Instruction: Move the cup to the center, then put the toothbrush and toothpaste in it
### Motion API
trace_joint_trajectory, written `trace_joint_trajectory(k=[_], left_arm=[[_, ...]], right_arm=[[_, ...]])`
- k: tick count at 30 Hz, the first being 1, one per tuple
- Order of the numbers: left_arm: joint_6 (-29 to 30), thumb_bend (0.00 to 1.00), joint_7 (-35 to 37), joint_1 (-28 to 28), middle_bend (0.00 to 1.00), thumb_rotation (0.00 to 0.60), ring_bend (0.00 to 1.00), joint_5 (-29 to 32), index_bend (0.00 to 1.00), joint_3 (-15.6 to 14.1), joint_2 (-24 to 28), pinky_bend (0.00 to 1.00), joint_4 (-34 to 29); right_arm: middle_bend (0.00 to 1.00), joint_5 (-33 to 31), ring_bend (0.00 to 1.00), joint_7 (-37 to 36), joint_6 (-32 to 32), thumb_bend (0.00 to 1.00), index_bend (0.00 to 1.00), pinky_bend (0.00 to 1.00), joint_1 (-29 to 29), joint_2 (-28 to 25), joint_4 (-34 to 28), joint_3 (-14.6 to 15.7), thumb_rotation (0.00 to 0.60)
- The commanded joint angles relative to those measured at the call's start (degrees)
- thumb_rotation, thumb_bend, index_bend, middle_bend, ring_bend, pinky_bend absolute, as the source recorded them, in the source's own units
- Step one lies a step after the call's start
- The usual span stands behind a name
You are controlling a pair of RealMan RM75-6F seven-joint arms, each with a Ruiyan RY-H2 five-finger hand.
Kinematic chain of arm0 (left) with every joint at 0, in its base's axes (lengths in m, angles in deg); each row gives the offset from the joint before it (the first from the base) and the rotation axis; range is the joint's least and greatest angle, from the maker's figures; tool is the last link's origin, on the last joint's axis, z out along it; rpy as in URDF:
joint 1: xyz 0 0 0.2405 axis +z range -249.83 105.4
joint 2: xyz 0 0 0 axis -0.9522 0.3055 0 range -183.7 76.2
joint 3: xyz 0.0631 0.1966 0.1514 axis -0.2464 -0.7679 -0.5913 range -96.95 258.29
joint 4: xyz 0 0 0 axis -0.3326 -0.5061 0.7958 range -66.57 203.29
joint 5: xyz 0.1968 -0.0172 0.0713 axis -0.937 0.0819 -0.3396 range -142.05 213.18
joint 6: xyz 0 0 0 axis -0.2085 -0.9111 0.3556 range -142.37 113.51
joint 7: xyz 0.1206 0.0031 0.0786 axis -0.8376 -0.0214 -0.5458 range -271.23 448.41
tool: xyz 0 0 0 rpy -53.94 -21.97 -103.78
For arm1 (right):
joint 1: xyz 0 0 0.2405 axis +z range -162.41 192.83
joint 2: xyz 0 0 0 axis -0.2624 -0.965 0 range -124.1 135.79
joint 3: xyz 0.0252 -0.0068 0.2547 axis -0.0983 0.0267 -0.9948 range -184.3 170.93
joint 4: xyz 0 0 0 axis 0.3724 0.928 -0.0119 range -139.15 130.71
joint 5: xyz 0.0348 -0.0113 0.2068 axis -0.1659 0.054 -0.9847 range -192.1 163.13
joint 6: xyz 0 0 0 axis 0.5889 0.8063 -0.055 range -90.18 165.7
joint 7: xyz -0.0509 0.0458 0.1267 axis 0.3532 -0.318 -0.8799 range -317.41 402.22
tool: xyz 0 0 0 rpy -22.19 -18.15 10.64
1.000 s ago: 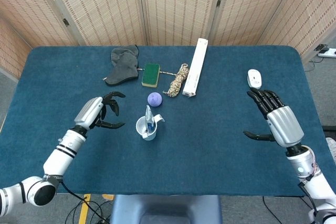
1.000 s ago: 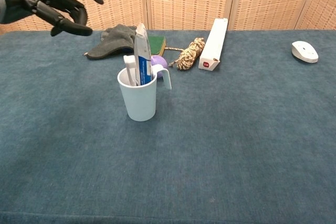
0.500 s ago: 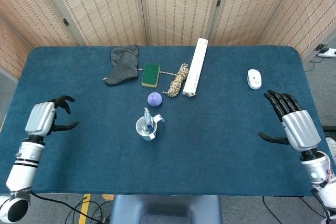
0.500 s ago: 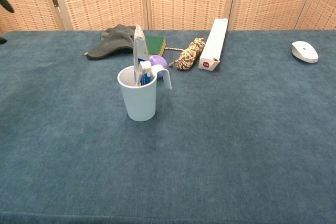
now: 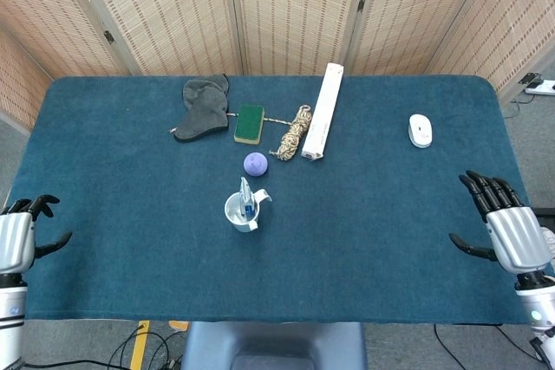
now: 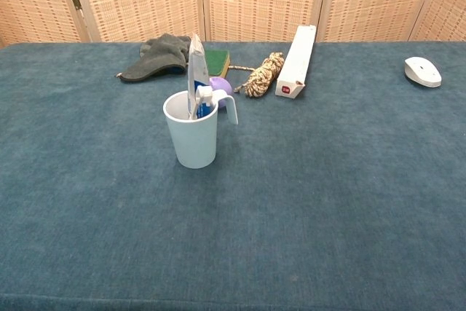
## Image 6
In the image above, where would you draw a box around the long white cardboard box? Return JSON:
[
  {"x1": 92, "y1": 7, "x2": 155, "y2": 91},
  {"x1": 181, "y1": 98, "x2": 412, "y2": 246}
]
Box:
[{"x1": 275, "y1": 25, "x2": 317, "y2": 100}]

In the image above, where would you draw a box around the purple ball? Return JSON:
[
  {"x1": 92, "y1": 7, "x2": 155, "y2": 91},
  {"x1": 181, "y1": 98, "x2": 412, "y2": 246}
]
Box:
[{"x1": 209, "y1": 76, "x2": 234, "y2": 109}]

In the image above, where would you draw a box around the grey cloth glove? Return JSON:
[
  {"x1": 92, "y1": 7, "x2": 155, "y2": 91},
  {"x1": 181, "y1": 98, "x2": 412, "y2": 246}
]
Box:
[{"x1": 116, "y1": 33, "x2": 193, "y2": 84}]

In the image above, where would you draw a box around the white computer mouse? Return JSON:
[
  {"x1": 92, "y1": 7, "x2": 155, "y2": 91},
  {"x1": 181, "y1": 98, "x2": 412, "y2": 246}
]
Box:
[{"x1": 403, "y1": 56, "x2": 443, "y2": 88}]

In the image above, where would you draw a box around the coiled beige braided rope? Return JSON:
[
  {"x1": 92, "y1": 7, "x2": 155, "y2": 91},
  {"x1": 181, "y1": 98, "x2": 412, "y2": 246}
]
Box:
[{"x1": 228, "y1": 51, "x2": 285, "y2": 99}]

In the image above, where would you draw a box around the blue table cloth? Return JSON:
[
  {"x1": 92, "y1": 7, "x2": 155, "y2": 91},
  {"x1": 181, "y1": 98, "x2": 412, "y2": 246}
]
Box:
[{"x1": 0, "y1": 40, "x2": 466, "y2": 311}]

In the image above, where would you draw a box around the light blue cup white handle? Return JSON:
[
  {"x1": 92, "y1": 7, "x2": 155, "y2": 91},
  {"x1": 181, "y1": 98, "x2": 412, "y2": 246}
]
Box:
[{"x1": 162, "y1": 89, "x2": 240, "y2": 170}]

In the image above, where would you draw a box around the blue white toothpaste tube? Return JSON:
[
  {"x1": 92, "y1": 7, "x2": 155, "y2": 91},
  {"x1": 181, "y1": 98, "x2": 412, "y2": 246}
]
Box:
[{"x1": 186, "y1": 33, "x2": 216, "y2": 119}]

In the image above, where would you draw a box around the white toothbrush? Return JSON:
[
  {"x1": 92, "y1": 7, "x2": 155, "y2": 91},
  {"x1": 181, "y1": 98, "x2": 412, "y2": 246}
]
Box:
[{"x1": 189, "y1": 84, "x2": 216, "y2": 121}]

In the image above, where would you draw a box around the green yellow sponge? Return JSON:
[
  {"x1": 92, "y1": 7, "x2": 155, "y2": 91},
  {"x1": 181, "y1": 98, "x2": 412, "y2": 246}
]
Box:
[{"x1": 204, "y1": 50, "x2": 231, "y2": 78}]

